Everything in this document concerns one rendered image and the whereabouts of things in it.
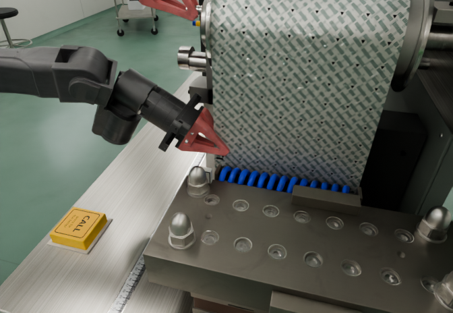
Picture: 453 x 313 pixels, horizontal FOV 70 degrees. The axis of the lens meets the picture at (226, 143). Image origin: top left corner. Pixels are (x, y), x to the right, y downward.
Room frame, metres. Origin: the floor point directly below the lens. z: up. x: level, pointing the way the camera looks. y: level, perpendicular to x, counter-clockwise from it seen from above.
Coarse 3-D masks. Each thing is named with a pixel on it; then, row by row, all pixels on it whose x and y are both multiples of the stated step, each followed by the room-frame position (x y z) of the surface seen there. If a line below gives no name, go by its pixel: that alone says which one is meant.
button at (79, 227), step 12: (72, 216) 0.42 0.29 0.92; (84, 216) 0.42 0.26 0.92; (96, 216) 0.42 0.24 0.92; (60, 228) 0.39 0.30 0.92; (72, 228) 0.39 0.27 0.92; (84, 228) 0.39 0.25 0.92; (96, 228) 0.40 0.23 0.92; (60, 240) 0.37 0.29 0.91; (72, 240) 0.37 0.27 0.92; (84, 240) 0.37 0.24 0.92
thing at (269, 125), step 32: (224, 96) 0.44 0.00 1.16; (256, 96) 0.42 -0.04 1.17; (288, 96) 0.41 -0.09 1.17; (320, 96) 0.40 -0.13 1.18; (352, 96) 0.39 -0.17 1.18; (384, 96) 0.38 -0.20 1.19; (224, 128) 0.44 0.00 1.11; (256, 128) 0.42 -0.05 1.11; (288, 128) 0.41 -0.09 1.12; (320, 128) 0.40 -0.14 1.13; (352, 128) 0.39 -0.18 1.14; (224, 160) 0.44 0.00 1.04; (256, 160) 0.42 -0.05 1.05; (288, 160) 0.41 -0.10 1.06; (320, 160) 0.40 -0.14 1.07; (352, 160) 0.39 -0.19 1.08; (352, 192) 0.38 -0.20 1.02
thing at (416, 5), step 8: (416, 0) 0.41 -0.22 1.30; (416, 8) 0.40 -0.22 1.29; (416, 16) 0.39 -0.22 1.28; (408, 24) 0.39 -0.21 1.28; (416, 24) 0.39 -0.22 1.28; (408, 32) 0.39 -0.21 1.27; (416, 32) 0.39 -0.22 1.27; (408, 40) 0.39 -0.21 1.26; (416, 40) 0.38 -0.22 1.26; (408, 48) 0.38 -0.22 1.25; (400, 56) 0.39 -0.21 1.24; (408, 56) 0.38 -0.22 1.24; (400, 64) 0.39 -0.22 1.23; (408, 64) 0.39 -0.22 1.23; (400, 72) 0.39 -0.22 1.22
